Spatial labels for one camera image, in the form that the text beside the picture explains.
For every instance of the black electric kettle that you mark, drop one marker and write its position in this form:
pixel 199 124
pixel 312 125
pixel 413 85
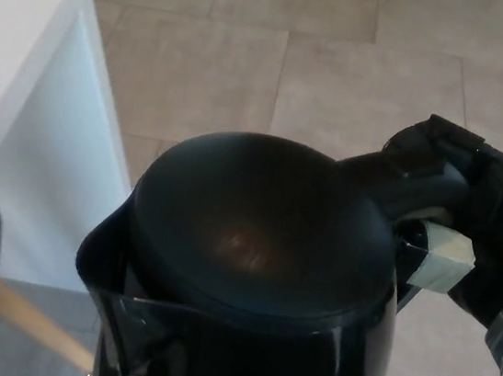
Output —
pixel 251 225

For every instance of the white counter island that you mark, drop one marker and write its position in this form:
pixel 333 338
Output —
pixel 19 51

